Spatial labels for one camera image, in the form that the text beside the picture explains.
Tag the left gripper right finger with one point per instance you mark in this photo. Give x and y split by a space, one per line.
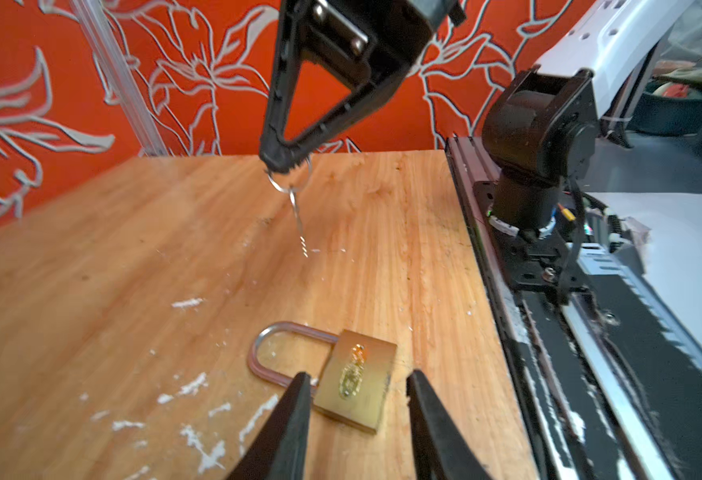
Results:
439 449

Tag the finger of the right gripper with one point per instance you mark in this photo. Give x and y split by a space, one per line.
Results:
327 90

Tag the aluminium frame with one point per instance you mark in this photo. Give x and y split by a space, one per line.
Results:
94 23

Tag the large brass padlock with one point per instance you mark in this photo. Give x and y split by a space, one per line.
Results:
355 379

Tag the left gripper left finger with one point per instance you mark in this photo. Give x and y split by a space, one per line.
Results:
279 450

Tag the silver key with ring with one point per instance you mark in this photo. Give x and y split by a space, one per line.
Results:
292 191

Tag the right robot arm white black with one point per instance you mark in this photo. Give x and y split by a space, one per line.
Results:
541 131

